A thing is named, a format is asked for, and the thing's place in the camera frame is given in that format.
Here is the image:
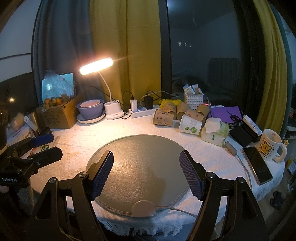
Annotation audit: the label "grey curtain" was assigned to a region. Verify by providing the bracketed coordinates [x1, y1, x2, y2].
[31, 1, 104, 102]

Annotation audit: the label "black power adapter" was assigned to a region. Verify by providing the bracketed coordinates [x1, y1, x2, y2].
[144, 96, 154, 109]

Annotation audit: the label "black scissors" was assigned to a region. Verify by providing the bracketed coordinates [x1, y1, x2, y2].
[226, 111, 242, 124]

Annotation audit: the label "plastic bag of oranges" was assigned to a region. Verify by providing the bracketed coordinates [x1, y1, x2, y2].
[42, 70, 75, 109]

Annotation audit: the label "right yellow curtain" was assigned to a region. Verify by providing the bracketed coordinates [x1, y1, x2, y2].
[254, 1, 287, 133]

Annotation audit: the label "tissue pack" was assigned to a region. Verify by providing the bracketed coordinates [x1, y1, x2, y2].
[201, 117, 230, 147]

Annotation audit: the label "yellow curtain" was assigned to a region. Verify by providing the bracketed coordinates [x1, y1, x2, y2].
[254, 1, 287, 133]
[89, 1, 162, 108]

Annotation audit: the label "white desk lamp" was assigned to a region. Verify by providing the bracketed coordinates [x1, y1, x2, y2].
[79, 57, 124, 121]

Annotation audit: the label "white lace tablecloth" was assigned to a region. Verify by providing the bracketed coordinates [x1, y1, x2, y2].
[31, 115, 285, 240]

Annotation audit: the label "brown paper cup back right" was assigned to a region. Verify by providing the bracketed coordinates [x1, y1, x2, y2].
[196, 104, 210, 117]

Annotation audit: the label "black smartphone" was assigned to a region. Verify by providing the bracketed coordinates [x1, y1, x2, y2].
[242, 147, 273, 185]

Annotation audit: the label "brown paper cup back left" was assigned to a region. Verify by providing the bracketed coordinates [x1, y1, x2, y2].
[163, 102, 177, 118]

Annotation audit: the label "purple bowl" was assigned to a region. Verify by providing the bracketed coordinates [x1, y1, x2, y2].
[76, 99, 104, 120]

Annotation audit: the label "brown paper cup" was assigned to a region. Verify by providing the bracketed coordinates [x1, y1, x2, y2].
[177, 102, 190, 121]
[153, 109, 175, 126]
[163, 102, 177, 118]
[196, 104, 210, 117]
[185, 108, 206, 123]

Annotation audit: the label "white power strip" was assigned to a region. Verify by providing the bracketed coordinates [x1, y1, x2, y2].
[128, 105, 159, 118]

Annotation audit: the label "white plastic basket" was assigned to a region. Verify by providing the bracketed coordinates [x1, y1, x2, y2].
[184, 93, 204, 110]

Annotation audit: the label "white plate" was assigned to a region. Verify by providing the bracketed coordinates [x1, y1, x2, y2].
[76, 110, 106, 125]

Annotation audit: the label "white paper cup green print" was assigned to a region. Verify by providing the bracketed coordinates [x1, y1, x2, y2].
[179, 115, 204, 136]

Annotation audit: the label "yellow cloth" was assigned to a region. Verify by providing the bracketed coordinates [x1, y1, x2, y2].
[159, 99, 182, 108]

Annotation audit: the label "cardboard box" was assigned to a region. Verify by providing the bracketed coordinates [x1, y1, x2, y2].
[36, 94, 84, 129]

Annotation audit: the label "white cartoon mug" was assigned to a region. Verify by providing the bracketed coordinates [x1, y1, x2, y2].
[257, 128, 287, 163]

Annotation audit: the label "white tube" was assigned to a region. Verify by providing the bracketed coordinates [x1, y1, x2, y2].
[243, 115, 263, 136]

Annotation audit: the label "pink round mat controller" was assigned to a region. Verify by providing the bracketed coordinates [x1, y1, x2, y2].
[132, 200, 157, 218]

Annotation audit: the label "brown paper cup front right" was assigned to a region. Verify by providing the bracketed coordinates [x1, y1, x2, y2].
[185, 108, 206, 123]

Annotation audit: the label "white usb charger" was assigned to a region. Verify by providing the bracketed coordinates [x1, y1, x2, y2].
[130, 99, 137, 113]

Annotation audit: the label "brown paper cup front left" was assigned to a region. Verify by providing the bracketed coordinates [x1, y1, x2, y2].
[153, 109, 175, 126]

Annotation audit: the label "brown paper cup middle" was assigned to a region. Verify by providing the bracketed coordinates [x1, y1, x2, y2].
[177, 102, 190, 121]

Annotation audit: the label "round grey table mat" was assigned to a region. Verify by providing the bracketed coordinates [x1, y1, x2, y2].
[87, 135, 189, 217]

